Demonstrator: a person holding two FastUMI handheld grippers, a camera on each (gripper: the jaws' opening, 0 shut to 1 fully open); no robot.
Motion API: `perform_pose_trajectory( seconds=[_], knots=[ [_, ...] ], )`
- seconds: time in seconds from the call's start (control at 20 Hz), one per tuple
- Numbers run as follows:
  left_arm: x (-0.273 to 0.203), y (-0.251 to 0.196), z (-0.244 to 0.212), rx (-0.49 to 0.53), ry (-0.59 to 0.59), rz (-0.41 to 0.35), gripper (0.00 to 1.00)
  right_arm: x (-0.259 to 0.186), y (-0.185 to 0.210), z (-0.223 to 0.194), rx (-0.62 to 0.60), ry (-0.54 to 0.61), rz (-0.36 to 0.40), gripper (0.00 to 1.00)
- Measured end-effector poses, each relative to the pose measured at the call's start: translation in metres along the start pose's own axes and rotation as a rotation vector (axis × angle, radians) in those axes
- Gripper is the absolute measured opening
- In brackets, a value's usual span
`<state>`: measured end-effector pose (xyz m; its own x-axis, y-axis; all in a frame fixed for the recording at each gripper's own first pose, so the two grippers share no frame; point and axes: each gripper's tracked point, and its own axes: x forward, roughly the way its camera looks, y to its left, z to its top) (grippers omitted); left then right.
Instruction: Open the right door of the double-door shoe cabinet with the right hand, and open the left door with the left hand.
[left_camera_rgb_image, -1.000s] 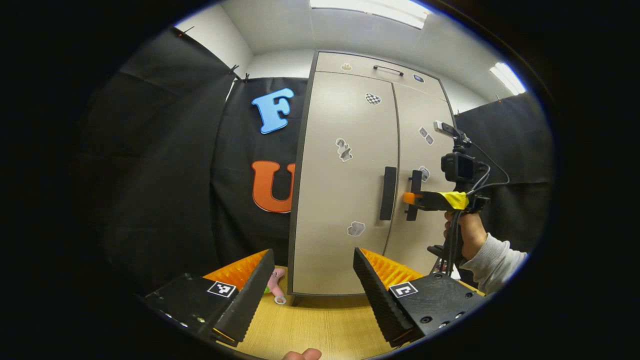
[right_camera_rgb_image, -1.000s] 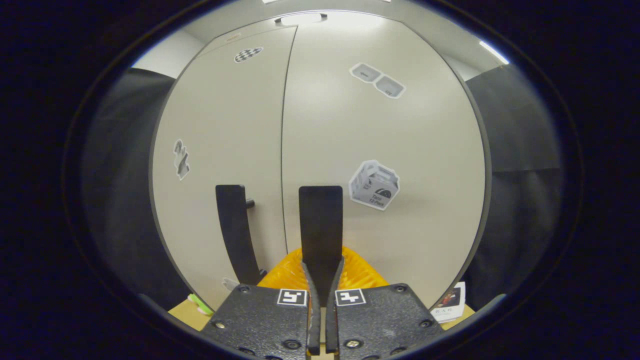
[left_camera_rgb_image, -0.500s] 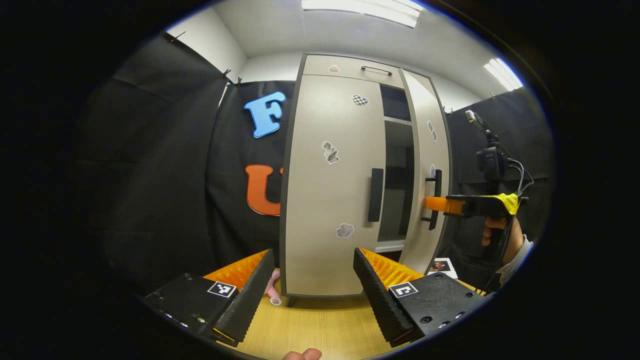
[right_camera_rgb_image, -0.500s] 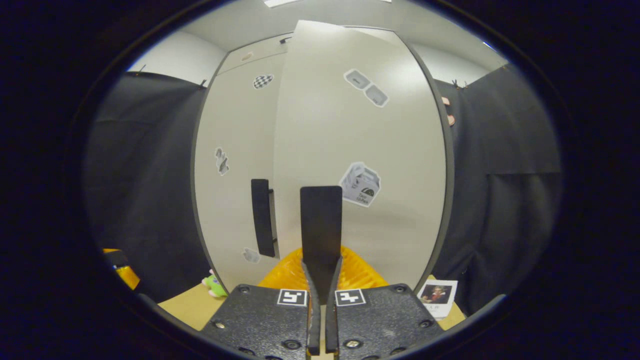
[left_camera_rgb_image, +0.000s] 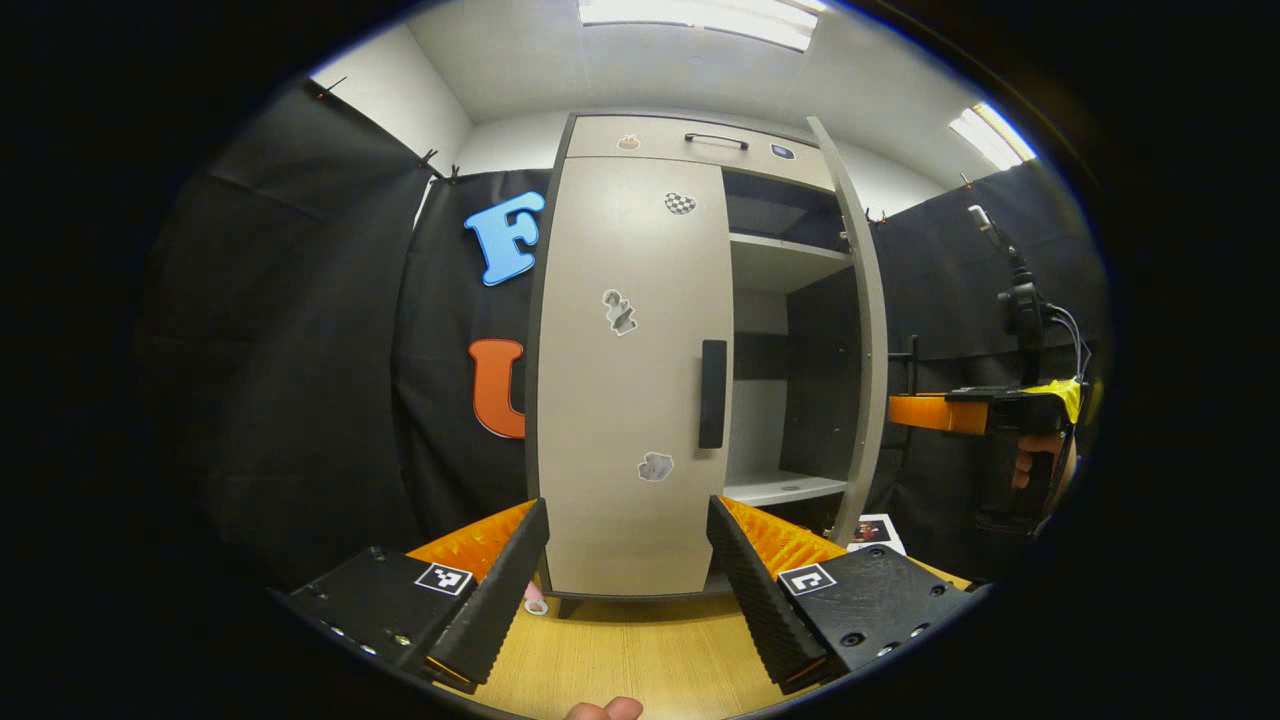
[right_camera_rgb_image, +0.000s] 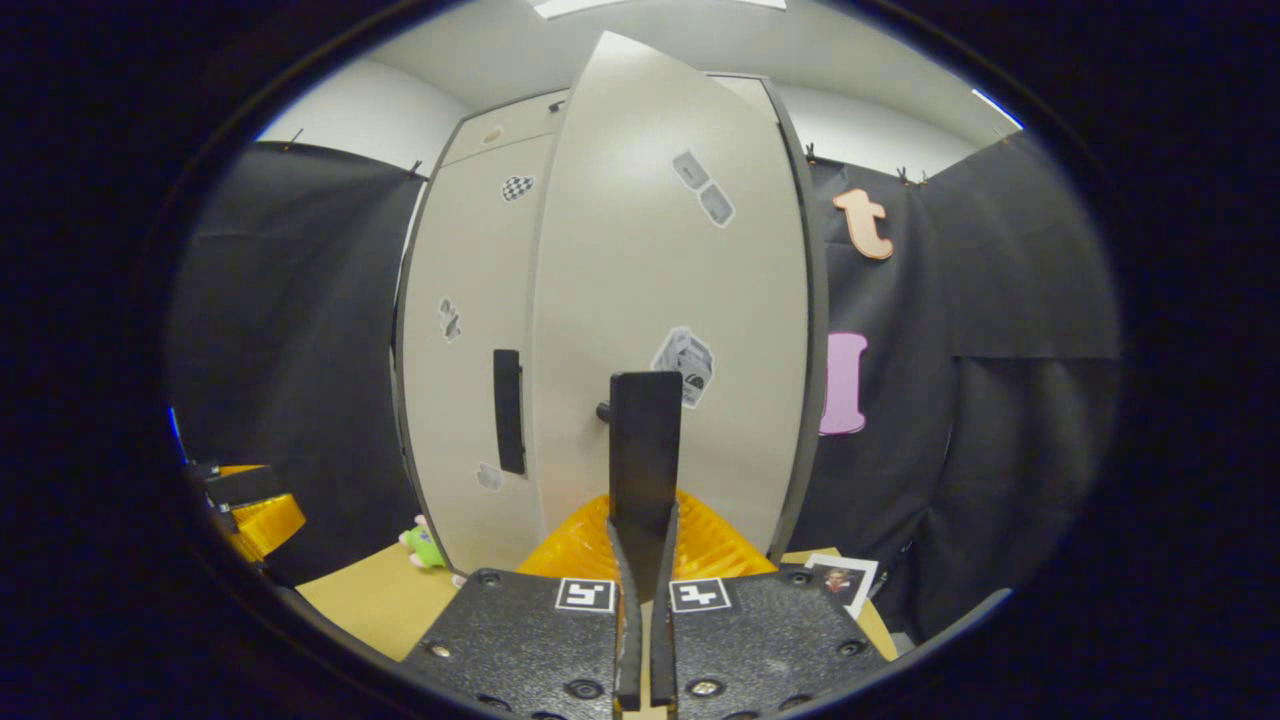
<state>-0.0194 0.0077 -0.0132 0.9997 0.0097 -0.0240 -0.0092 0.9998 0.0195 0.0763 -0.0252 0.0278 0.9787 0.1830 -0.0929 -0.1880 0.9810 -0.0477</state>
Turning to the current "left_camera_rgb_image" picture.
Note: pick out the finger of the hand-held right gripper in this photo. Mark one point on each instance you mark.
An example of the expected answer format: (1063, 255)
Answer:
(930, 413)

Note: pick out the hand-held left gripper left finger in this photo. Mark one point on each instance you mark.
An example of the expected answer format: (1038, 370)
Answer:
(500, 590)

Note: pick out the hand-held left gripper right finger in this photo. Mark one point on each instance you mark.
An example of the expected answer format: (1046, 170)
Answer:
(760, 600)

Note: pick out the grey shoe cabinet door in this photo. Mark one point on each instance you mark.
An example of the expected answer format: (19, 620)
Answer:
(875, 340)
(620, 420)

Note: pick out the grey double-door shoe cabinet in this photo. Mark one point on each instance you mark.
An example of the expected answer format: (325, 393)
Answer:
(820, 380)

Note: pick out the white cabinet shelf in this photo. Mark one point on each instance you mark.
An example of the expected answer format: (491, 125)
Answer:
(780, 265)
(780, 488)

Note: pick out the grey cabinet drawer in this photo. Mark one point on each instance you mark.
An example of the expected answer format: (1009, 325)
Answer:
(660, 145)

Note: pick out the small pink white object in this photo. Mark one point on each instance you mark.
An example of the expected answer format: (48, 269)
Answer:
(536, 600)

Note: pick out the printed paper sheet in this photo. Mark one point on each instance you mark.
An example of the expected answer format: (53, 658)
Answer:
(875, 532)

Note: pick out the long ceiling light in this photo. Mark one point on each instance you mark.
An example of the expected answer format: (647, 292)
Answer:
(992, 138)
(700, 18)

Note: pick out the black backdrop cloth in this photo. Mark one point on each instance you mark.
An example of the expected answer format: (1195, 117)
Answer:
(300, 350)

